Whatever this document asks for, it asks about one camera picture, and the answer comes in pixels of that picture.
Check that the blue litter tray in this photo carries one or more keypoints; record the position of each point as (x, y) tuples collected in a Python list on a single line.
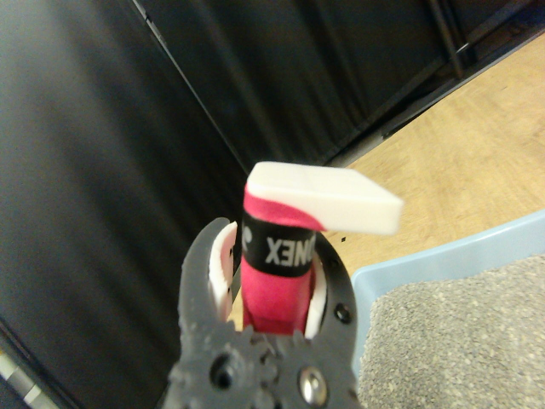
[(447, 341)]

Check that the black curtain stand pole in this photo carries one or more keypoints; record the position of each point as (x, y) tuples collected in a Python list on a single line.
[(447, 38)]

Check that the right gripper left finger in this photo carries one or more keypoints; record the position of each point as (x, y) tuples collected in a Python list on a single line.
[(193, 307)]

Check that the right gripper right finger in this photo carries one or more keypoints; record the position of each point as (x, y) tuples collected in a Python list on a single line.
[(340, 353)]

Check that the black curtain stand foot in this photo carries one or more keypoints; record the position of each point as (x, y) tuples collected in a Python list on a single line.
[(426, 102)]

